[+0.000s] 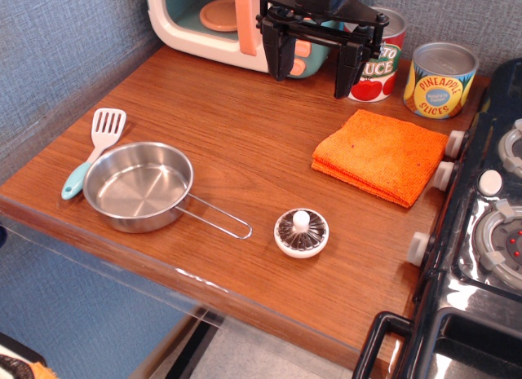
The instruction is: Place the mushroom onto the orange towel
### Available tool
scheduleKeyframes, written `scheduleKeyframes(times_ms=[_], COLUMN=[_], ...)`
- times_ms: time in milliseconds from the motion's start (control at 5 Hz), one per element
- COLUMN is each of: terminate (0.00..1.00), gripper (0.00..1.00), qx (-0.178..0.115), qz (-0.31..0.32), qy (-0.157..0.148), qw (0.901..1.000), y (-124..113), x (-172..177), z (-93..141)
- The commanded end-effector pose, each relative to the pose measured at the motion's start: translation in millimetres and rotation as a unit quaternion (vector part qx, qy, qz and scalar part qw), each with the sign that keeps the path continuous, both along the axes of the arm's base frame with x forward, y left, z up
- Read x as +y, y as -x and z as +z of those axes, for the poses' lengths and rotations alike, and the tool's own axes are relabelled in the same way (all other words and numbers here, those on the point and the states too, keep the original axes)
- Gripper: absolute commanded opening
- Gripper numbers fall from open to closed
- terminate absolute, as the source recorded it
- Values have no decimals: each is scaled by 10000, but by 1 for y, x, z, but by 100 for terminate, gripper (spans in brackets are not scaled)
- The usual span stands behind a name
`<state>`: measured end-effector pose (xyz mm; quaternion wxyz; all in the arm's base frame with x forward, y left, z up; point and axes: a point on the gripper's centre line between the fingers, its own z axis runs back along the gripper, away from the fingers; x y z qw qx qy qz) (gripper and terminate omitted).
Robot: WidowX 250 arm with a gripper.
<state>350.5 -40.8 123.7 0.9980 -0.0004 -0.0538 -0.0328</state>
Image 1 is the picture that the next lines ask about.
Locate pineapple slices can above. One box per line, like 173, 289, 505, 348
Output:
403, 42, 479, 119

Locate white stove knob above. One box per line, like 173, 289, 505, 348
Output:
406, 231, 431, 267
445, 130, 466, 159
433, 161, 454, 192

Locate white stove knob bottom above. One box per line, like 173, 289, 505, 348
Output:
406, 231, 431, 267

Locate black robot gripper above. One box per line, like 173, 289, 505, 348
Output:
256, 0, 389, 99

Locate white teal toy spatula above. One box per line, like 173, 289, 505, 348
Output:
61, 108, 126, 201

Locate white stove knob top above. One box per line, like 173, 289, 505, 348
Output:
445, 130, 466, 159

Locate stainless steel frying pan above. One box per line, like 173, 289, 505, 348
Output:
82, 142, 253, 240

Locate black toy stove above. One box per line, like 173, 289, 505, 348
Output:
353, 59, 521, 378

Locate white stove knob middle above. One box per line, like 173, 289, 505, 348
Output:
433, 161, 454, 192

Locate tomato sauce can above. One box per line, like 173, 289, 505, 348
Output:
348, 6, 407, 103

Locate toy microwave oven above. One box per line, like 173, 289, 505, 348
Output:
144, 0, 344, 79

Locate white toy mushroom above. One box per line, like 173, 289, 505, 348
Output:
273, 208, 330, 259

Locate folded orange cloth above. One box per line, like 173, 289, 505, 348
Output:
312, 109, 449, 209

